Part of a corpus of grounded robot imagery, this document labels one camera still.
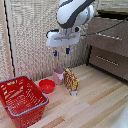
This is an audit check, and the pink cup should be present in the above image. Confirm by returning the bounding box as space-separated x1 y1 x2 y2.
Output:
53 67 66 86

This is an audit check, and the black cable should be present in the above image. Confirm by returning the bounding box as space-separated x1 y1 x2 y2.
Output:
79 18 128 38

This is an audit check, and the black vertical wall strip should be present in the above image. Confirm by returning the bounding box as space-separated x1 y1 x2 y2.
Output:
3 0 16 80

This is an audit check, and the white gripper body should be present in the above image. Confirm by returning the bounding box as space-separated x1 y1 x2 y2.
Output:
45 27 82 49

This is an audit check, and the brown wooden drawer cabinet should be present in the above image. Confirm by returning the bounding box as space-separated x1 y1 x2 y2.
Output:
85 9 128 83

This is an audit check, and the yellow red snack bag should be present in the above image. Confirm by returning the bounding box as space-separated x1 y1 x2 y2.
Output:
63 68 80 97

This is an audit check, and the red plastic shopping basket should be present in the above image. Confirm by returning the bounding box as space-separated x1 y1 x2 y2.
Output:
0 75 50 128

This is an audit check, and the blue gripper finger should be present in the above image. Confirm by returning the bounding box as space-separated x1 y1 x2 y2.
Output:
65 45 71 55
53 47 59 57

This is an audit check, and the red bowl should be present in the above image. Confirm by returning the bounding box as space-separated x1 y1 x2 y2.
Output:
38 78 56 95

